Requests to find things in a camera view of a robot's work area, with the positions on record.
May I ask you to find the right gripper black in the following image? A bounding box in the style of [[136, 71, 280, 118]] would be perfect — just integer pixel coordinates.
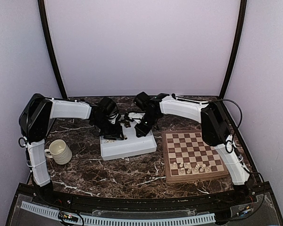
[[134, 112, 159, 137]]

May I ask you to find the black right frame post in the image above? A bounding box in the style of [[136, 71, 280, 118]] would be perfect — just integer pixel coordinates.
[[219, 0, 247, 99]]

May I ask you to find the cream ribbed ceramic mug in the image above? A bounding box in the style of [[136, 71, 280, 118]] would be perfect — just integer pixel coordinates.
[[44, 139, 73, 165]]

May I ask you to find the white slotted cable duct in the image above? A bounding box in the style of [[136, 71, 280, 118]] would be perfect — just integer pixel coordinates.
[[20, 201, 216, 226]]

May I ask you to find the dark chess pieces pile upper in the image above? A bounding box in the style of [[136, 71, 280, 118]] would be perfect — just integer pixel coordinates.
[[120, 120, 131, 128]]

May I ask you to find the white plastic divided tray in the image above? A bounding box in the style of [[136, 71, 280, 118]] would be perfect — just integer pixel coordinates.
[[100, 115, 157, 161]]

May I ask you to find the black front rail base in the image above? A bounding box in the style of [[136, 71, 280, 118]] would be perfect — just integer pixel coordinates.
[[6, 182, 283, 226]]

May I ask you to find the black frame post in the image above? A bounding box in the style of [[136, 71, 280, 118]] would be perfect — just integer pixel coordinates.
[[37, 0, 68, 99], [219, 0, 247, 99]]

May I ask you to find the white chess queen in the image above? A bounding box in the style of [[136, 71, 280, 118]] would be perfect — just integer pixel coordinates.
[[194, 164, 200, 173]]

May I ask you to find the white chess pieces pile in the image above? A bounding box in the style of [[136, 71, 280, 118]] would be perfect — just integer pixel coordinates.
[[104, 140, 116, 144]]

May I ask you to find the black left frame post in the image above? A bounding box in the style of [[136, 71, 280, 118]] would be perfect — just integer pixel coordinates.
[[37, 0, 68, 99]]

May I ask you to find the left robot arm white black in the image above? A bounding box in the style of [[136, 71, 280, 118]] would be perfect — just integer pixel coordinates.
[[19, 93, 125, 187]]

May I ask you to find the wooden chess board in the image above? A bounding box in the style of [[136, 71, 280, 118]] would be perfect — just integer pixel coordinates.
[[162, 130, 229, 184]]

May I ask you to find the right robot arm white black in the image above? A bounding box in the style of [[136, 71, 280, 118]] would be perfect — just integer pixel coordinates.
[[134, 92, 255, 204]]

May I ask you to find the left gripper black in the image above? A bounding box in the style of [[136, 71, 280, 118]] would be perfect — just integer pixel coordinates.
[[92, 116, 124, 139]]

